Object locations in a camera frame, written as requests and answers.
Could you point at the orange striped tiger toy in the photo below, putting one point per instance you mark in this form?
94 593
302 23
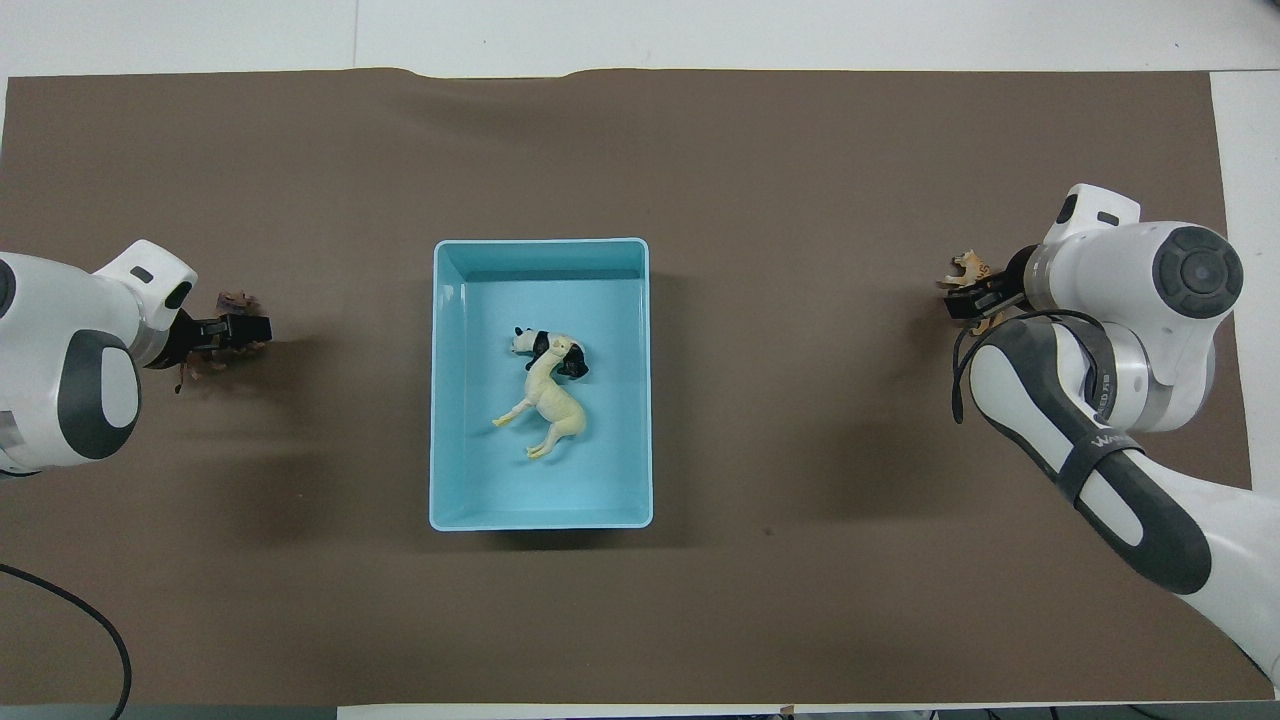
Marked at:
970 265

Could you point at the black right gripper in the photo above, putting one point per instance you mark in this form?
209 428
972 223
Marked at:
1010 285

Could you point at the black white panda toy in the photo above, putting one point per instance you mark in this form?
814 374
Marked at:
528 342

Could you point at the brown table mat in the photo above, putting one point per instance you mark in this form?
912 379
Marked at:
800 620

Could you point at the brown lion toy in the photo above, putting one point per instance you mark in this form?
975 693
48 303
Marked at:
238 300

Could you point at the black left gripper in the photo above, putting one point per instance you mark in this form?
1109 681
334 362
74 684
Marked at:
198 340

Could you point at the light blue storage box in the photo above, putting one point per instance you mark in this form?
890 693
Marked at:
600 480

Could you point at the cream llama toy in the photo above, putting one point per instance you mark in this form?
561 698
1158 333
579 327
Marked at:
560 410

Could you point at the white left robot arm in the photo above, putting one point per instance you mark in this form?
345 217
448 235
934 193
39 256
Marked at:
60 370

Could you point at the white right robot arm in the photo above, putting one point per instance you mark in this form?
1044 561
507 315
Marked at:
1150 330

